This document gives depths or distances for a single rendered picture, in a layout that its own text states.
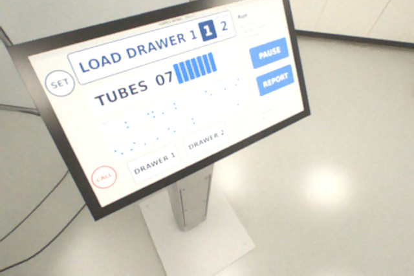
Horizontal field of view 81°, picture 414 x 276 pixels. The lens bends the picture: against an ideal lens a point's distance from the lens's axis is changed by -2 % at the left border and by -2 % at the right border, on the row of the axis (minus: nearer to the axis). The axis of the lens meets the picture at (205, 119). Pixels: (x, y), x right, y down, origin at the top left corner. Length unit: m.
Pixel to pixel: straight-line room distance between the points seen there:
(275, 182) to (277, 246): 0.36
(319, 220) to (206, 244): 0.65
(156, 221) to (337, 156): 1.23
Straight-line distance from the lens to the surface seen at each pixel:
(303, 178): 1.69
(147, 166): 0.47
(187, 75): 0.46
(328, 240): 1.61
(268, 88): 0.55
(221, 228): 1.42
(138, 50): 0.44
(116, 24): 0.45
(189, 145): 0.48
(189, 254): 1.39
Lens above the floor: 1.42
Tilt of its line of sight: 53 degrees down
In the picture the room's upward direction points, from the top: 3 degrees clockwise
